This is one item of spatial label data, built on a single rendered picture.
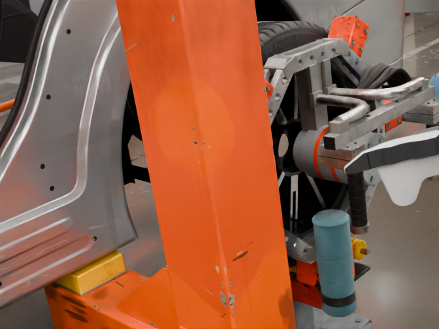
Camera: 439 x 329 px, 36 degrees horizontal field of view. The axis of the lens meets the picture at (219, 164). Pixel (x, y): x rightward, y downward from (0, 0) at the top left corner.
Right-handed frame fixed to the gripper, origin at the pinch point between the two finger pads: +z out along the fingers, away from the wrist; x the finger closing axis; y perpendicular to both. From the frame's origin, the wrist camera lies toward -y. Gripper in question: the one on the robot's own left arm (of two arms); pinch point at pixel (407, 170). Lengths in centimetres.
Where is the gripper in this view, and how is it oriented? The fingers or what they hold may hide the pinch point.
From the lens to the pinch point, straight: 54.2
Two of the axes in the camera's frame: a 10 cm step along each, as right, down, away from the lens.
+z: -8.2, 3.0, -4.9
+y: 2.2, 9.5, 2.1
